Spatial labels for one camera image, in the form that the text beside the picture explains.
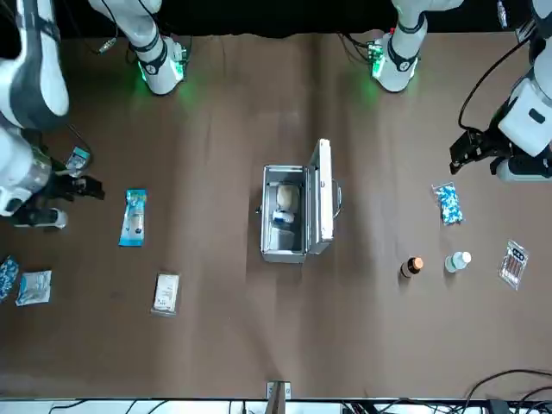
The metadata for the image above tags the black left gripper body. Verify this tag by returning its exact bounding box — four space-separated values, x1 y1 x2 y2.
461 128 514 163

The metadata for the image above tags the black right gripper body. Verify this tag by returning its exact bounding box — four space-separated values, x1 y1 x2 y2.
41 171 78 204

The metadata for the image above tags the blue cotton swab packet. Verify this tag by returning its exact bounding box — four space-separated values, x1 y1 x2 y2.
117 188 149 248

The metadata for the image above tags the white gauze packet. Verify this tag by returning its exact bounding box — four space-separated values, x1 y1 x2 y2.
151 273 180 318

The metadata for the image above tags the silver aluminium medical case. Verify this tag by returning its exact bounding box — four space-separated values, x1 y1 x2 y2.
254 138 344 264

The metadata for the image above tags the small teal packet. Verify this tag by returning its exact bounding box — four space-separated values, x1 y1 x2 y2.
66 146 92 173

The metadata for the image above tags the blue white capsule bag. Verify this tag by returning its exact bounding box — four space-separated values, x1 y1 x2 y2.
430 183 467 227
0 254 21 303

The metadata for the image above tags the clear bottle white cap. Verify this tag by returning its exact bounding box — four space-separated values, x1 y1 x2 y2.
443 251 473 273

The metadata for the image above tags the white blue soft packet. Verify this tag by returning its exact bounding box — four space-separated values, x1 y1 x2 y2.
16 270 53 307

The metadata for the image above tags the brown bottle orange cap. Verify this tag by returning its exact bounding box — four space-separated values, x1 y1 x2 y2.
399 256 424 279

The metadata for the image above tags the clear packet of brown vials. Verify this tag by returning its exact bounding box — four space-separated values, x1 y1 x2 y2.
497 240 530 291

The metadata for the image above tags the beige bandage roll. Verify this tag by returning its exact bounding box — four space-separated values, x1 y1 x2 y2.
275 184 302 211

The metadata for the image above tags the blue white small pack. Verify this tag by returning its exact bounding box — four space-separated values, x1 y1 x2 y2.
270 209 297 226

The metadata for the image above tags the grey flat packet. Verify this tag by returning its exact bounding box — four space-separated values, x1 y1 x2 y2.
269 226 299 252

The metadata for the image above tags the black cable silver connector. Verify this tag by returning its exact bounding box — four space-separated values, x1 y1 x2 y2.
92 16 121 55

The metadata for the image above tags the black base cable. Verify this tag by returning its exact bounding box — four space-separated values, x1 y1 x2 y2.
339 32 375 64

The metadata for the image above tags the aluminium frame post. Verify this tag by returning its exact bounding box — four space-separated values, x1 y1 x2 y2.
266 379 292 414

